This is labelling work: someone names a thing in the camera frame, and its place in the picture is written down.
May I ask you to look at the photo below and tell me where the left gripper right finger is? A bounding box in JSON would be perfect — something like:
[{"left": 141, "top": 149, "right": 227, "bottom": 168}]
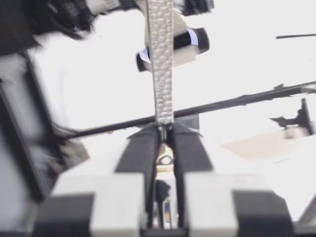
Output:
[{"left": 169, "top": 122, "right": 297, "bottom": 237}]

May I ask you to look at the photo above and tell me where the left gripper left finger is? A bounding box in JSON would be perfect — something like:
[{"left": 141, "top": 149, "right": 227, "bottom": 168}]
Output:
[{"left": 33, "top": 122, "right": 159, "bottom": 237}]

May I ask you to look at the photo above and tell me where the silver hammered metal fork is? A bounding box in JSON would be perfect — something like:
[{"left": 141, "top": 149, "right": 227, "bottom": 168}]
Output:
[{"left": 145, "top": 0, "right": 175, "bottom": 171}]

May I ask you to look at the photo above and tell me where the black frame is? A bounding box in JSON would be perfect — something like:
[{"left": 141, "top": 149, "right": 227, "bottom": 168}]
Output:
[{"left": 0, "top": 32, "right": 316, "bottom": 203}]

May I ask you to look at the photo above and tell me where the black clamp mount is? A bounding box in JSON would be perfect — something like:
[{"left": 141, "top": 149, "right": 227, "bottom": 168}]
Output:
[{"left": 269, "top": 98, "right": 315, "bottom": 136}]

